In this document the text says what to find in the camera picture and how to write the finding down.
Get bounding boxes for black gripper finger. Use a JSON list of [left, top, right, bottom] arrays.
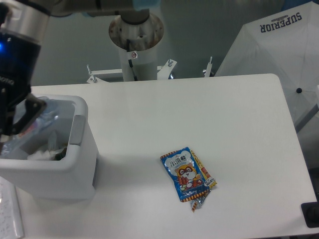
[[8, 93, 47, 136]]

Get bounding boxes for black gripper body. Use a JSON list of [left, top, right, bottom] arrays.
[[0, 33, 40, 136]]

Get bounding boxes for crushed clear plastic bottle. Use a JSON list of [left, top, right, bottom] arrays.
[[0, 97, 59, 158]]

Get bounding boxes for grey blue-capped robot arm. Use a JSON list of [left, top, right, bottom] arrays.
[[0, 0, 163, 136]]

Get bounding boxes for white trash can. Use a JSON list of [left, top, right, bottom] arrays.
[[0, 95, 98, 200]]

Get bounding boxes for white crumpled tissue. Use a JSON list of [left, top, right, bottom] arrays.
[[26, 130, 66, 161]]

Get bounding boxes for white paper sheet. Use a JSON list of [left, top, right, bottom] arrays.
[[0, 177, 24, 239]]

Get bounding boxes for blue snack wrapper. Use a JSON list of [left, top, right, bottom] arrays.
[[160, 147, 217, 212]]

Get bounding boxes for white Superior umbrella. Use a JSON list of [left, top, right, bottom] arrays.
[[216, 1, 319, 128]]

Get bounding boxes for black device at edge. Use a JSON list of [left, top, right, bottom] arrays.
[[301, 202, 319, 228]]

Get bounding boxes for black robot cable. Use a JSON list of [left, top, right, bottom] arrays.
[[126, 38, 138, 82]]

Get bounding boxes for white metal base frame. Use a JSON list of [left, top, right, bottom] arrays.
[[86, 56, 215, 84]]

